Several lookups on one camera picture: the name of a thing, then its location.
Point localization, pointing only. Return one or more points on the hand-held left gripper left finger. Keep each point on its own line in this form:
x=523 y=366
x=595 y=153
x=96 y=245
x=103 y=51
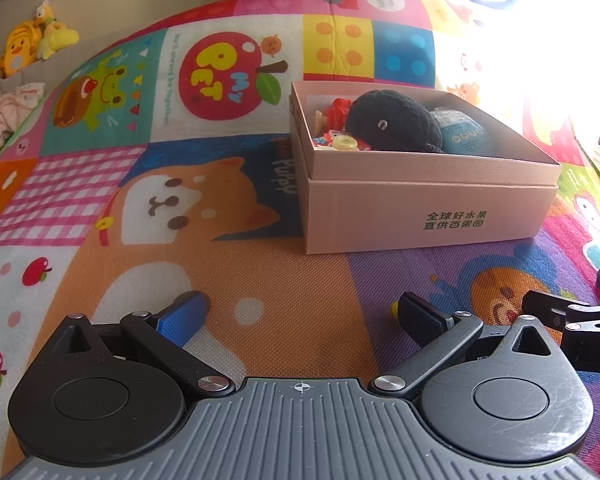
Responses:
x=182 y=317

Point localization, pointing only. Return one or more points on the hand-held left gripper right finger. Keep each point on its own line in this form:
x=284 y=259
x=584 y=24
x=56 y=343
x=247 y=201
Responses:
x=422 y=315

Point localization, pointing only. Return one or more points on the pink cardboard box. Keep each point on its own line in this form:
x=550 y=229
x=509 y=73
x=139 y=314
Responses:
x=405 y=210

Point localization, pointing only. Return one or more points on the blue plastic packet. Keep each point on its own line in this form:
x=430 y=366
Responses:
x=465 y=135

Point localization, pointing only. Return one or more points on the black plush toy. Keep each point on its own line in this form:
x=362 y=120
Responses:
x=395 y=120

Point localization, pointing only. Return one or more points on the small red white toy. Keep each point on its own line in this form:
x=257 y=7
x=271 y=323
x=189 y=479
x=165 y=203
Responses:
x=325 y=139

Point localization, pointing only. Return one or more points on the red hooded doll toy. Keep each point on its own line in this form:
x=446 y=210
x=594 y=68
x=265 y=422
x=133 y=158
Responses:
x=337 y=112

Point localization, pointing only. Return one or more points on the colourful cartoon play mat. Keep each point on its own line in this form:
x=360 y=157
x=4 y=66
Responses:
x=205 y=260

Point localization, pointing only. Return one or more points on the white pink clothes pile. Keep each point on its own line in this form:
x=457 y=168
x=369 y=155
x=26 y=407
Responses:
x=7 y=115

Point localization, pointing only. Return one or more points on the yellow green dog plush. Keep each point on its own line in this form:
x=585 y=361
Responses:
x=55 y=35

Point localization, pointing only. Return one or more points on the yellow tiger plush toy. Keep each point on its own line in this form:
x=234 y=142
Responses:
x=20 y=50

